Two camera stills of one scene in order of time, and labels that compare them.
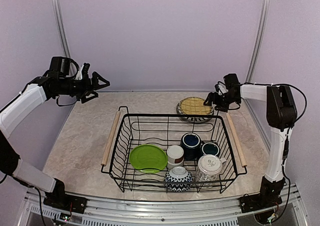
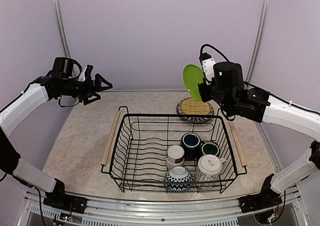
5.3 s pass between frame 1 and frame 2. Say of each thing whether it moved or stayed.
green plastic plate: moved
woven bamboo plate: stayed
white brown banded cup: stayed
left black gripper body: stayed
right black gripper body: moved
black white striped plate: stayed
